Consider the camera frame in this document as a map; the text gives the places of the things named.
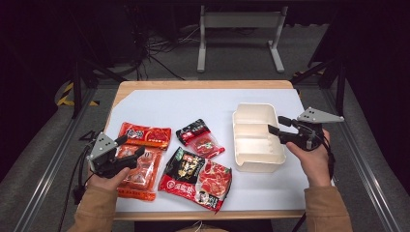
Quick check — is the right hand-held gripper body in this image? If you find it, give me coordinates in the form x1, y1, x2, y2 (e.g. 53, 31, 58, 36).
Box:
278, 106, 345, 152

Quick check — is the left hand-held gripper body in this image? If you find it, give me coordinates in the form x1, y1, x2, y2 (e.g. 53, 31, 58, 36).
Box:
86, 131, 138, 179

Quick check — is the large orange clear-window packet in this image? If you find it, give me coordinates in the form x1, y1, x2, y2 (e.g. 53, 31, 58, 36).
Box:
115, 144, 164, 202

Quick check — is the white divided plastic container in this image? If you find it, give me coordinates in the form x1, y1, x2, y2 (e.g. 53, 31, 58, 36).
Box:
231, 102, 287, 174

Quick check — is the large black red packet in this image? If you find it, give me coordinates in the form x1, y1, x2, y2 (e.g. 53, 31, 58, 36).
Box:
157, 146, 233, 214

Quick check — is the person's left hand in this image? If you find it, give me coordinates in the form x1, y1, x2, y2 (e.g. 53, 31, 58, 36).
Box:
86, 167, 132, 191

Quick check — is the person's right hand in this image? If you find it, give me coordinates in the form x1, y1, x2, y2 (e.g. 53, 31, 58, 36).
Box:
285, 129, 334, 189

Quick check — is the wide orange sauce packet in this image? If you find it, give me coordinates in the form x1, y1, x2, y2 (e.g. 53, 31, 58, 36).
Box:
118, 121, 173, 152

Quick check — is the black metal stand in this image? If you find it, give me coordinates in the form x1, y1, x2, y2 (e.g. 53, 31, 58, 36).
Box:
71, 56, 128, 120
290, 57, 348, 116

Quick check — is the small black red packet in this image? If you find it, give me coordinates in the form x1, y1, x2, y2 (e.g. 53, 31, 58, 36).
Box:
175, 118, 226, 160

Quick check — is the yellow black floor tape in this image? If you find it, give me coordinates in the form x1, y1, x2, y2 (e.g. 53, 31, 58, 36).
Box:
56, 81, 100, 107

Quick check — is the white table mat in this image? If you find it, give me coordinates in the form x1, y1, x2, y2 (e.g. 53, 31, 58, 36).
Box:
105, 88, 337, 214

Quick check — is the desk with white metal legs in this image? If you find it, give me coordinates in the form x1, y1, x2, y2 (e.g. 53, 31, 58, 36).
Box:
196, 4, 289, 73

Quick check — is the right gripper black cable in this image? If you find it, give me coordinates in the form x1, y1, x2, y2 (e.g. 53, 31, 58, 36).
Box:
291, 134, 337, 232

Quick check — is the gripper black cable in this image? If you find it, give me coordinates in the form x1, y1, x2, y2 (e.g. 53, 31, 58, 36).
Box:
57, 140, 97, 232
291, 134, 337, 232

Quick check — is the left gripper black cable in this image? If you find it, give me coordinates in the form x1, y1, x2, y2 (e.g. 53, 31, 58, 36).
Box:
57, 140, 97, 232

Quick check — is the aluminium floor rail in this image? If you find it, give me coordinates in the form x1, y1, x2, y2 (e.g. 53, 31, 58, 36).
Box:
321, 86, 404, 232
12, 86, 99, 232

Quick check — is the bundle of black floor cables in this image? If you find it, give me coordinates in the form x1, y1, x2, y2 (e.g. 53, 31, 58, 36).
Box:
136, 23, 201, 81

